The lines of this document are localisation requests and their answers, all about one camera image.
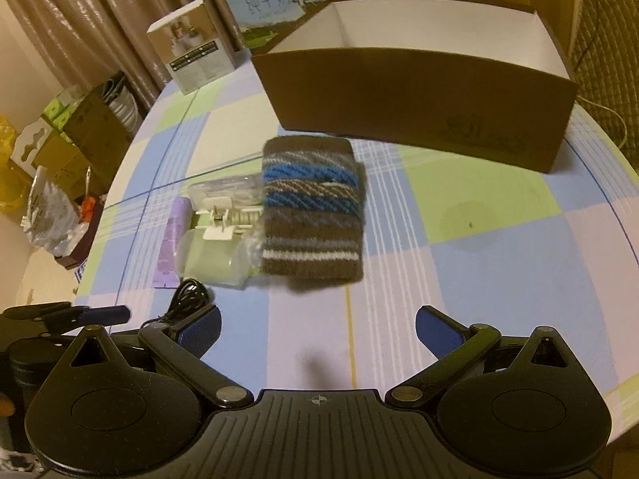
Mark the closed cardboard box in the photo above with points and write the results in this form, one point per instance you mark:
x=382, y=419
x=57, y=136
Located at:
x=65, y=159

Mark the yellow plastic bag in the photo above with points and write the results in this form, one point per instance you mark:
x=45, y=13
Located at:
x=12, y=169

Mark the brown curtain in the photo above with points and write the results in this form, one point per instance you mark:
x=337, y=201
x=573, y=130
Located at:
x=90, y=15

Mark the white cardboard cutout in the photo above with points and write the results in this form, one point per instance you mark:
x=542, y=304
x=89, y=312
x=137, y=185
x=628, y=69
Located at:
x=29, y=144

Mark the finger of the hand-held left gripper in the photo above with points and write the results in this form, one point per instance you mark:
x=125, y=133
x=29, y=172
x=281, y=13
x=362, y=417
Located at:
x=107, y=315
x=35, y=311

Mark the clear plastic package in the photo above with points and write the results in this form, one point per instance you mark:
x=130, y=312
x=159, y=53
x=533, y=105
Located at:
x=224, y=199

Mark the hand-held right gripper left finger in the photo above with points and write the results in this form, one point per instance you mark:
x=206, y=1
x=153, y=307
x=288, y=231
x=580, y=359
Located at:
x=198, y=333

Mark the white cardboard box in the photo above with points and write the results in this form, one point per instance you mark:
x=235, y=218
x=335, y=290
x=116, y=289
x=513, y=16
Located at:
x=399, y=100

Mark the silver plastic bag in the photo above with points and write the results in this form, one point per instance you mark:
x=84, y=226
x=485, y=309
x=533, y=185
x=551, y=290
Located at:
x=50, y=209

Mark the small white product box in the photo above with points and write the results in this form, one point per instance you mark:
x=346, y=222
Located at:
x=194, y=45

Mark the blue milk carton box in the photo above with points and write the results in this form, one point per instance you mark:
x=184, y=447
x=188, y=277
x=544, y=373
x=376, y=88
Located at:
x=279, y=5

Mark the striped knitted pouch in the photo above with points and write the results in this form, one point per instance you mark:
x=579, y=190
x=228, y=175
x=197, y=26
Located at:
x=309, y=209

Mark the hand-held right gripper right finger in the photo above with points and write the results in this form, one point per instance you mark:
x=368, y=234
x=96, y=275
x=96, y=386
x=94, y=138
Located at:
x=440, y=333

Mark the purple flat package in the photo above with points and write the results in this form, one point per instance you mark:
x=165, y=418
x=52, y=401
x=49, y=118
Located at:
x=172, y=239

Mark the green tissue pack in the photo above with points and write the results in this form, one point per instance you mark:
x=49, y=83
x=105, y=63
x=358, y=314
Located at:
x=60, y=110

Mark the quilted chair cushion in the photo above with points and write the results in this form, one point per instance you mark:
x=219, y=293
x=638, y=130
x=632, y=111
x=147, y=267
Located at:
x=606, y=60

